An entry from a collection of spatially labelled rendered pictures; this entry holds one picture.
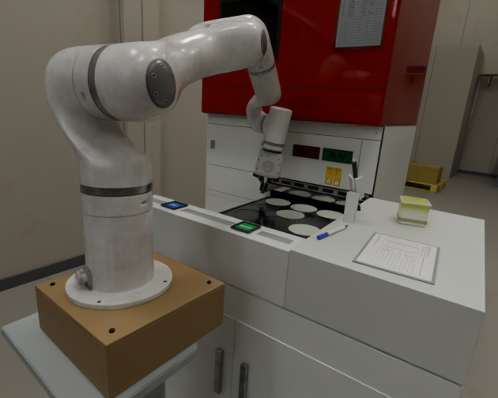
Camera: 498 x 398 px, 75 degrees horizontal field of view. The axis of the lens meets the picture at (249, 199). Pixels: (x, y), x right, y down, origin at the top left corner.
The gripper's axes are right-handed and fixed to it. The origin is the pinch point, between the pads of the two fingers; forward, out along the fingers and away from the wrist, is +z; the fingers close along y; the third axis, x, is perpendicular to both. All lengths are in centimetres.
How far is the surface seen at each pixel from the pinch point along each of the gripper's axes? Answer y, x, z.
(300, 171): 13.2, 8.1, -8.4
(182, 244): -16.7, -45.6, 9.6
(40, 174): -150, 70, 42
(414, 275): 34, -67, -6
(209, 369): -2, -51, 43
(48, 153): -149, 75, 28
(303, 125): 10.0, 8.4, -26.6
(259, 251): 4, -57, 1
